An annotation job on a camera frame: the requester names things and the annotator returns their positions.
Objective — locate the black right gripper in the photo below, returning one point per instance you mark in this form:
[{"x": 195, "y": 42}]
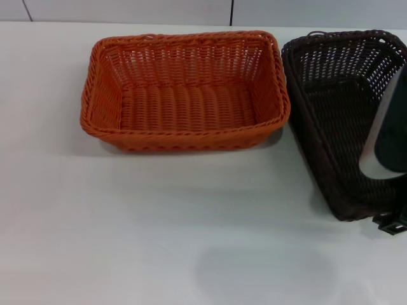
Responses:
[{"x": 402, "y": 203}]

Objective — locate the dark brown woven basket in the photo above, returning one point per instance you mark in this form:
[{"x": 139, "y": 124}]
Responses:
[{"x": 334, "y": 120}]

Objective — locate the white and green right robot arm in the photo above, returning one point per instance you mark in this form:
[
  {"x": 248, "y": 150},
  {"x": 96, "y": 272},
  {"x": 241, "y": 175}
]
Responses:
[{"x": 386, "y": 133}]

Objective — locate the black vertical wall strip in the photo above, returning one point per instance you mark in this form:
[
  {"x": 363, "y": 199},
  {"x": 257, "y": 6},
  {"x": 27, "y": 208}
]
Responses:
[{"x": 231, "y": 12}]

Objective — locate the orange woven basket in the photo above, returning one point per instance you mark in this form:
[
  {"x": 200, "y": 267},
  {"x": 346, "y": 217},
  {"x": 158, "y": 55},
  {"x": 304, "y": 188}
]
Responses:
[{"x": 187, "y": 95}]

